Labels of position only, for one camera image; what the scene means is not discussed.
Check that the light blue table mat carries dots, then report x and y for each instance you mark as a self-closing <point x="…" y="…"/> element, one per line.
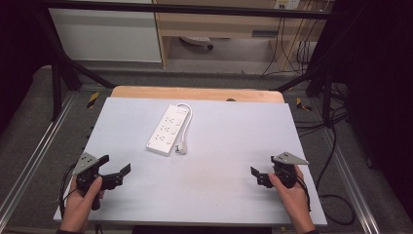
<point x="207" y="182"/>

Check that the aluminium floor rail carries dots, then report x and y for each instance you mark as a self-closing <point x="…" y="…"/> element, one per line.
<point x="35" y="152"/>
<point x="352" y="182"/>

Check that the white wall socket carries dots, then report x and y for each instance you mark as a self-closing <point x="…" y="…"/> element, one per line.
<point x="287" y="4"/>

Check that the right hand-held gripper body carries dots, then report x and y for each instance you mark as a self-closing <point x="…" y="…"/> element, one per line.
<point x="285" y="170"/>

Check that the yellow black tape strip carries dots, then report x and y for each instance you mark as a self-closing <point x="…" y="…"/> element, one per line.
<point x="93" y="100"/>
<point x="302" y="104"/>

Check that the person's left hand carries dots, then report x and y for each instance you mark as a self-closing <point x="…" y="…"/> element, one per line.
<point x="78" y="208"/>

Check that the black curtain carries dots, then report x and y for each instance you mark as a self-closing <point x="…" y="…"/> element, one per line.
<point x="19" y="48"/>
<point x="380" y="97"/>

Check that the person's right hand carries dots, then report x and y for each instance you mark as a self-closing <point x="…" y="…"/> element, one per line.
<point x="292" y="198"/>

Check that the black metal frame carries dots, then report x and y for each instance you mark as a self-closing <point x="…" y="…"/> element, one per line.
<point x="181" y="8"/>

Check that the white cabinet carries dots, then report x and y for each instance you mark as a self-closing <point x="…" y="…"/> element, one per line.
<point x="107" y="35"/>

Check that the white power strip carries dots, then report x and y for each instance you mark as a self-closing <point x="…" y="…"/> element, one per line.
<point x="167" y="129"/>

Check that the white power plug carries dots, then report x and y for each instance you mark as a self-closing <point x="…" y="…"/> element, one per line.
<point x="181" y="148"/>

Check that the wooden table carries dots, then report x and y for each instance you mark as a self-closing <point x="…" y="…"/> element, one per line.
<point x="195" y="93"/>

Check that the light wooden desk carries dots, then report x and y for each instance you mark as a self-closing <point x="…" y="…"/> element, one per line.
<point x="227" y="26"/>

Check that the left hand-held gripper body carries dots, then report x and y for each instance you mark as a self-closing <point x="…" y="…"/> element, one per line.
<point x="85" y="162"/>

